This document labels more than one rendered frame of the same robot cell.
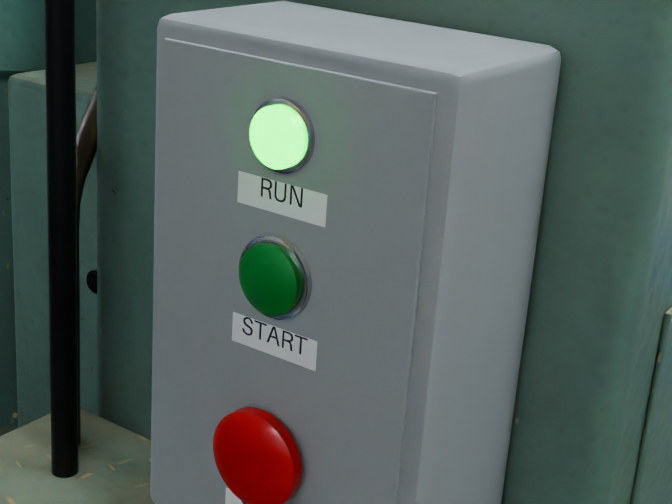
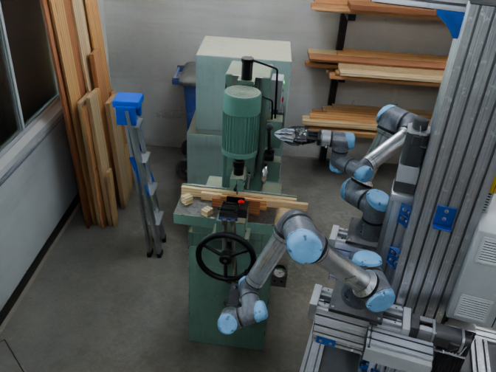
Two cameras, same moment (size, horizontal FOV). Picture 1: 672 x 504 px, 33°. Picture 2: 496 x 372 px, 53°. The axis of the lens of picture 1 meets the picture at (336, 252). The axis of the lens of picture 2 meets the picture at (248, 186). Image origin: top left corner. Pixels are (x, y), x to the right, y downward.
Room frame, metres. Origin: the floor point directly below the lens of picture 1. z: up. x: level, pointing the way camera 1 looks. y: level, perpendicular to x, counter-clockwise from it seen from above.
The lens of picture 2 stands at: (1.60, 2.09, 2.31)
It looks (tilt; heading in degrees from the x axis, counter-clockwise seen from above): 31 degrees down; 241
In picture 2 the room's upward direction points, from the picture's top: 4 degrees clockwise
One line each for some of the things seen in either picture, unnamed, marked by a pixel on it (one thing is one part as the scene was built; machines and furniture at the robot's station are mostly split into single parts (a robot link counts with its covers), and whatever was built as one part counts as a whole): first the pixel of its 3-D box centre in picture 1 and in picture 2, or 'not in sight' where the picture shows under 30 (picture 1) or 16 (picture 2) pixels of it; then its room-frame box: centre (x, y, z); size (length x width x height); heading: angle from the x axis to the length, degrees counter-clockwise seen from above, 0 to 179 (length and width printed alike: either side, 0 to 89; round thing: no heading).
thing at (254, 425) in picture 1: (256, 458); not in sight; (0.29, 0.02, 1.36); 0.03 x 0.01 x 0.03; 56
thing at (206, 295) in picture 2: not in sight; (235, 267); (0.55, 0.09, 0.36); 0.58 x 0.45 x 0.71; 56
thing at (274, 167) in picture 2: not in sight; (271, 168); (0.38, 0.12, 1.02); 0.09 x 0.07 x 0.12; 146
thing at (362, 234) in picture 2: not in sight; (372, 225); (0.04, 0.59, 0.87); 0.15 x 0.15 x 0.10
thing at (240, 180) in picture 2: not in sight; (238, 179); (0.60, 0.17, 1.03); 0.14 x 0.07 x 0.09; 56
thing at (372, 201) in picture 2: not in sight; (375, 205); (0.04, 0.58, 0.98); 0.13 x 0.12 x 0.14; 100
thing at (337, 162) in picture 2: not in sight; (341, 161); (0.25, 0.51, 1.24); 0.11 x 0.08 x 0.11; 100
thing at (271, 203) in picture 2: not in sight; (254, 201); (0.54, 0.24, 0.92); 0.55 x 0.02 x 0.04; 146
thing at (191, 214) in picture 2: not in sight; (234, 218); (0.67, 0.28, 0.87); 0.61 x 0.30 x 0.06; 146
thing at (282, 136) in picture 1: (277, 137); not in sight; (0.29, 0.02, 1.46); 0.02 x 0.01 x 0.02; 56
